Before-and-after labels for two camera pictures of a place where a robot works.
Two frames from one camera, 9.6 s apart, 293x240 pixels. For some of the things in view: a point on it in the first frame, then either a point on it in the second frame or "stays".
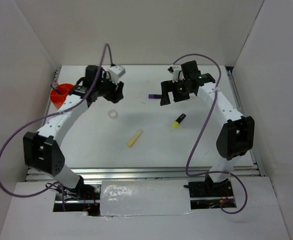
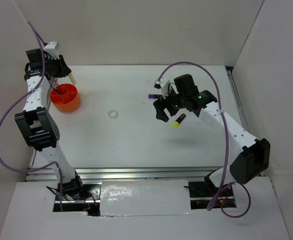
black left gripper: [114, 97] to [64, 70]
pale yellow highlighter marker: [134, 138] to [72, 78]
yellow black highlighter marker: [181, 118] stays
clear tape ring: [111, 111] stays
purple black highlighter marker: [153, 96] stays
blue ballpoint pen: [55, 88] stays
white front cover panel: [144, 197] stays
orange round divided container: [58, 99] stays
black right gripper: [168, 86] to [160, 105]
